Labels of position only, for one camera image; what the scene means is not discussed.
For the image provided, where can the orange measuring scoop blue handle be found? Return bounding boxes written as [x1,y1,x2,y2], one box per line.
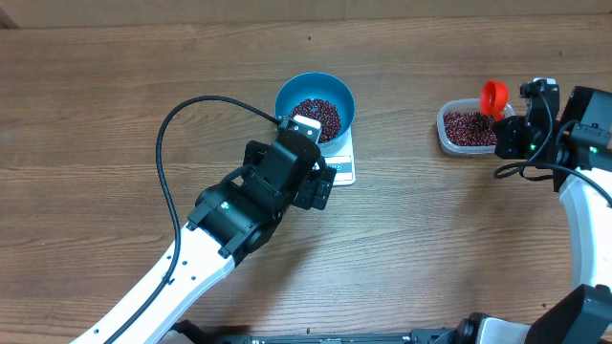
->
[479,80,509,121]

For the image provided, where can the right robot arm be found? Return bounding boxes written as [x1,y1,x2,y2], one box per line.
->
[438,78,611,343]

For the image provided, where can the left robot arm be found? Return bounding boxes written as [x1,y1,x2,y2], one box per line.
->
[77,124,333,343]

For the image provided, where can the white digital kitchen scale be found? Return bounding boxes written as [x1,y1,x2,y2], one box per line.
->
[319,128,357,186]

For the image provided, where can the red beans in bowl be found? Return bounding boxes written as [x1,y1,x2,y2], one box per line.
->
[290,98,341,143]

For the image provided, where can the teal plastic bowl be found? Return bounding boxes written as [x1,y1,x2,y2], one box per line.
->
[273,72,357,150]

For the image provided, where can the clear plastic bean container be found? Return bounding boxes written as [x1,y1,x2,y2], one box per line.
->
[436,98,497,157]

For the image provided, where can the red beans in container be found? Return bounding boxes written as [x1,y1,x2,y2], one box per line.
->
[443,112,496,146]

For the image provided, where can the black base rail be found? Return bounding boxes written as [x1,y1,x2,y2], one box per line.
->
[171,320,460,344]

